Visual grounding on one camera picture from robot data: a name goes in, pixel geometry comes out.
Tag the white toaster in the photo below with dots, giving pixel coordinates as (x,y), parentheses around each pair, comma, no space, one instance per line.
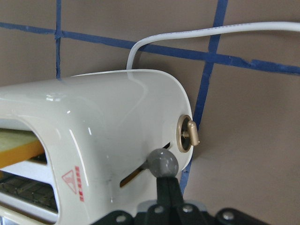
(96,131)

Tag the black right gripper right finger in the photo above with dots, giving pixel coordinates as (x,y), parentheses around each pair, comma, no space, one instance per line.
(181,213)

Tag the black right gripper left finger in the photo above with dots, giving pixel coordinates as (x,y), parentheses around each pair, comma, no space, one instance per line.
(159,213)

